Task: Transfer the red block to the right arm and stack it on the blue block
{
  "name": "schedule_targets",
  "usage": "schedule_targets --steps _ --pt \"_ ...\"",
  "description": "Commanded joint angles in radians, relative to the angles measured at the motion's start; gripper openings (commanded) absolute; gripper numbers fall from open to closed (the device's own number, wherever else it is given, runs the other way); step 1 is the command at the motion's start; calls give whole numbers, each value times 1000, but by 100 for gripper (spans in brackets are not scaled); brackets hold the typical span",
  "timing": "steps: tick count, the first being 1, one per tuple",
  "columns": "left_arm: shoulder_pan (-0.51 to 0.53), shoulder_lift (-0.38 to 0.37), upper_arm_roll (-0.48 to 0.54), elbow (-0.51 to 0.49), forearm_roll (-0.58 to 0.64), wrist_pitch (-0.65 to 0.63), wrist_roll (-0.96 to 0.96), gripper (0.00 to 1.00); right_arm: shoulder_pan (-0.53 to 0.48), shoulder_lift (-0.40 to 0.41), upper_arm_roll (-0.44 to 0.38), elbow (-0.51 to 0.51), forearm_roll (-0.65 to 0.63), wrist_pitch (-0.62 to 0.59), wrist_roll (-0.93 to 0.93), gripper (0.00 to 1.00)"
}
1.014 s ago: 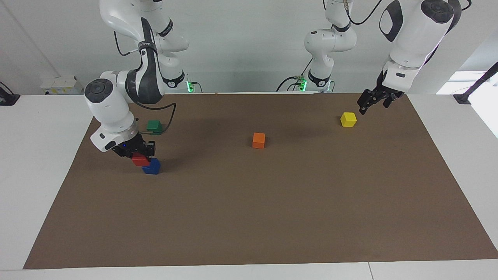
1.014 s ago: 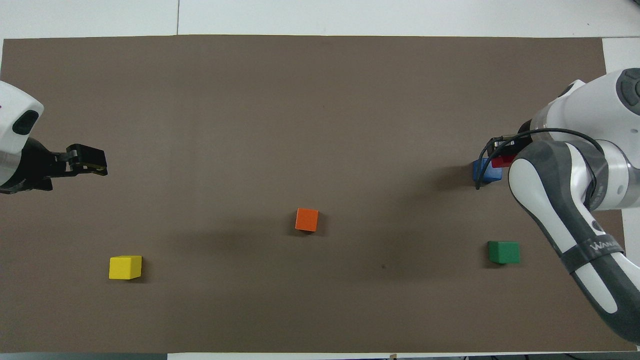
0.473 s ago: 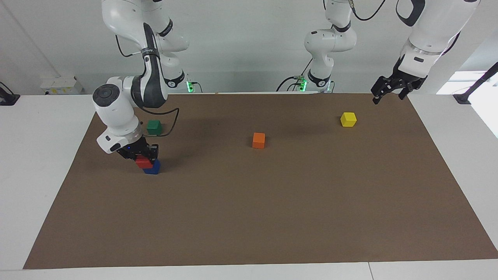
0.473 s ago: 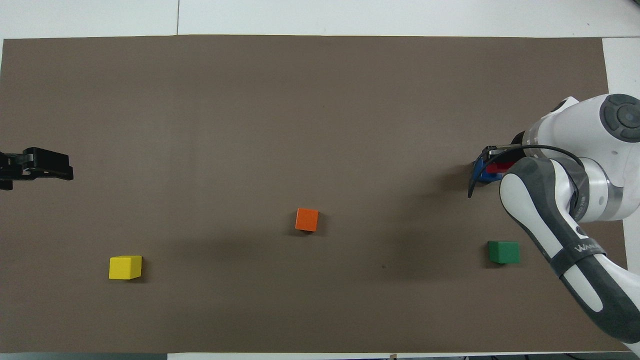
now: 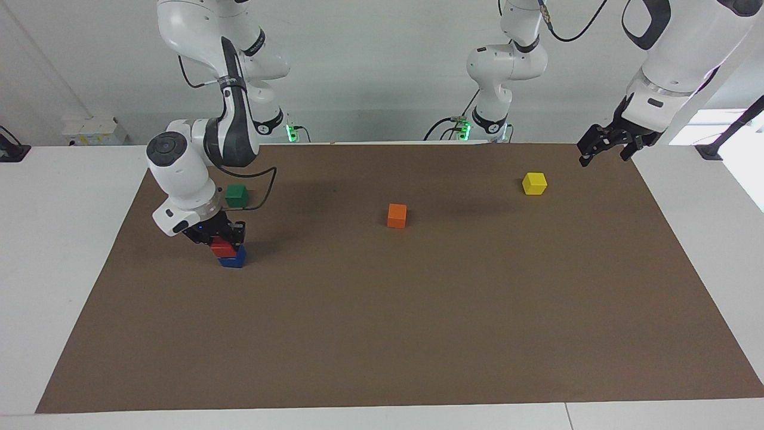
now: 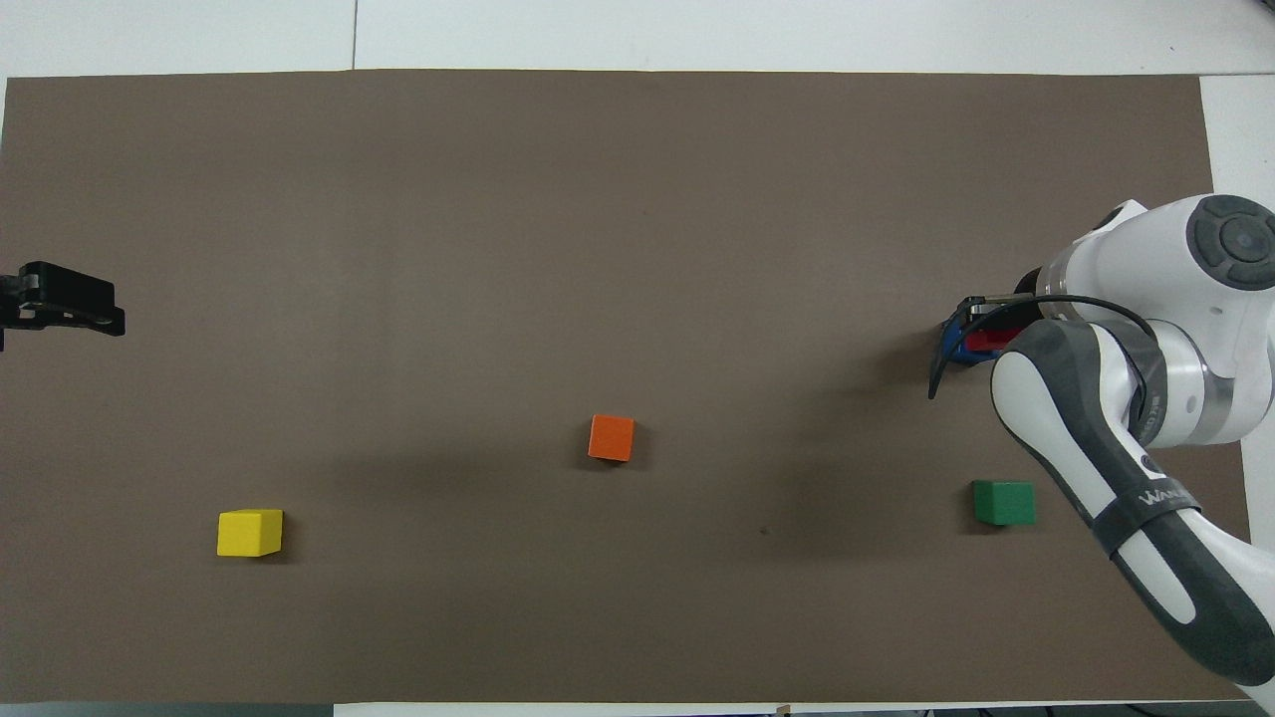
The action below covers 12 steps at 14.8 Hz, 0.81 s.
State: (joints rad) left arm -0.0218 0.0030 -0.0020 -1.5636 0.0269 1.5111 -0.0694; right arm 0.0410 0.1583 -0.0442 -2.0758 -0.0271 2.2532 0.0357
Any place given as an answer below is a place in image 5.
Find black angled stand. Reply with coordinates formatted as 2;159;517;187
695;94;764;161

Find white box yellow labels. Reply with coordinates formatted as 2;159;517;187
63;116;129;146

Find black table clamp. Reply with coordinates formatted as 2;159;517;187
0;125;32;163

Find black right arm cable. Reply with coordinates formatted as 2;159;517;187
178;55;279;211

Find black left base cable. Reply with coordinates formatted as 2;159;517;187
424;90;481;142

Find brown paper mat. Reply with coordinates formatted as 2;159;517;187
35;142;764;414

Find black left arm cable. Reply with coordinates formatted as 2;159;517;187
540;0;609;43

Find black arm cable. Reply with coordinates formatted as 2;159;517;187
540;0;609;43
178;55;279;211

